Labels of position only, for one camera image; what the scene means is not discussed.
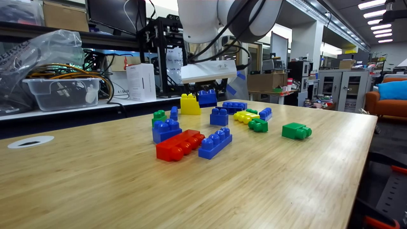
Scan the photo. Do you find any blue two-stud toy block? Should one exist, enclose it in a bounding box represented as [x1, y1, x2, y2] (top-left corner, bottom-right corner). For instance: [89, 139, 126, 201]
[209, 106, 230, 127]
[197, 88, 219, 108]

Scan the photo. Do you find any white round disc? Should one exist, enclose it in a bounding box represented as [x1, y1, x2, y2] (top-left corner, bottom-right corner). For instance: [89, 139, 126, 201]
[6, 135, 56, 150]

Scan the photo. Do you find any black shelf board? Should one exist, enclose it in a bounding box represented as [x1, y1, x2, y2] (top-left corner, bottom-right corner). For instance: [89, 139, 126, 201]
[0, 23, 141, 50]

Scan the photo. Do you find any yellow wire bundle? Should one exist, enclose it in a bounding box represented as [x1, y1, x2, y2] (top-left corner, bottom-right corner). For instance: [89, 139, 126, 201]
[27, 63, 102, 82]

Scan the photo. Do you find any tall yellow toy block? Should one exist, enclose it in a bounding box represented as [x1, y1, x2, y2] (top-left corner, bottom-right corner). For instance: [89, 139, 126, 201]
[179, 93, 202, 116]

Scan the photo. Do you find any clear panel with blue tape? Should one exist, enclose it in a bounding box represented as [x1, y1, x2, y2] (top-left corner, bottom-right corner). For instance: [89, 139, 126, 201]
[224, 69, 249, 101]

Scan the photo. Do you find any white paper sheet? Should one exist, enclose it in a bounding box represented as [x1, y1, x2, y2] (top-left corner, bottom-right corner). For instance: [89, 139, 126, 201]
[165, 45, 184, 85]

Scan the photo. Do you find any long yellow toy block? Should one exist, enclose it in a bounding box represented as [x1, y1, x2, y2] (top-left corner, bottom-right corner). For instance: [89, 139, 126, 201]
[233, 110, 261, 126]

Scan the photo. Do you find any blue cushion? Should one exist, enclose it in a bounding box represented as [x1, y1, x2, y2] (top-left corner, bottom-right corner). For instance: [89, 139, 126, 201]
[375, 80, 407, 102]

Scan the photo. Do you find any long blue toy block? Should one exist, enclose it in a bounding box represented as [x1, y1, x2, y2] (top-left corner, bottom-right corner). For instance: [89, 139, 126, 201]
[197, 126, 234, 162]

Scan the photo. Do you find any grey glass-door cabinet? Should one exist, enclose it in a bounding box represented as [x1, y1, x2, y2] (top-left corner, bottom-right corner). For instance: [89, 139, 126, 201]
[317, 69, 373, 112]

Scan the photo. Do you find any flat blue toy block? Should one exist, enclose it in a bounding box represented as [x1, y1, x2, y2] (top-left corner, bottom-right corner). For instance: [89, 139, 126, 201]
[216, 101, 248, 115]

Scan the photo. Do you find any orange sofa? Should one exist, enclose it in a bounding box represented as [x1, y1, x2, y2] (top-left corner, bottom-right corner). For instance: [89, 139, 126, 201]
[365, 74, 407, 122]

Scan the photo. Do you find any blue four-stud toy block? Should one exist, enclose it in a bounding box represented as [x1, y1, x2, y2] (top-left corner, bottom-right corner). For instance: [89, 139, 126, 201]
[151, 117, 183, 144]

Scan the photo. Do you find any red long toy block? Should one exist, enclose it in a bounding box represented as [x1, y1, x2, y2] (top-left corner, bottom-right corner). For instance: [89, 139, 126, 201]
[155, 129, 206, 163]

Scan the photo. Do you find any black monitor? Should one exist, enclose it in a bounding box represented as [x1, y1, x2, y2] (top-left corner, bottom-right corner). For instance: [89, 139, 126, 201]
[87, 0, 148, 37]

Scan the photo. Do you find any cardboard box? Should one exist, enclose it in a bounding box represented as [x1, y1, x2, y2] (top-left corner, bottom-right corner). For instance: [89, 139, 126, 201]
[42, 0, 90, 33]
[247, 73, 289, 93]

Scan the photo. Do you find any black equipment rack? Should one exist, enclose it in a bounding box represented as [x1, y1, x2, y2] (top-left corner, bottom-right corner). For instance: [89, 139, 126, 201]
[288, 60, 313, 107]

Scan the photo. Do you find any white carton box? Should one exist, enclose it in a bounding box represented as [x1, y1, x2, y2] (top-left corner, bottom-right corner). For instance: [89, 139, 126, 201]
[126, 63, 158, 102]

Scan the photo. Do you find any white-topped side bench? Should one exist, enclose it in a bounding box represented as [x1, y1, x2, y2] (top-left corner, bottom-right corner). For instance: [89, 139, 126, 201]
[0, 91, 226, 140]

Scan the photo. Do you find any clear plastic bag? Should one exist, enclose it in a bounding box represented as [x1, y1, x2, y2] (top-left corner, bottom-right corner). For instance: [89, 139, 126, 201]
[0, 29, 84, 116]

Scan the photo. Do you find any clear plastic bin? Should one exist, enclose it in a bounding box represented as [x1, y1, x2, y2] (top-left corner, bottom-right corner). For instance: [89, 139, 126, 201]
[23, 77, 102, 112]

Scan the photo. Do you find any dark plastic-wrapped item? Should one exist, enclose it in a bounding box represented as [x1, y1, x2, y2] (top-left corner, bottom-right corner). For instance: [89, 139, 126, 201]
[0, 0, 45, 27]

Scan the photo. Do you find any black chair with red trim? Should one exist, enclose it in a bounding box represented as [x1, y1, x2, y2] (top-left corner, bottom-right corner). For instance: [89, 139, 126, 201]
[347, 163, 407, 229]

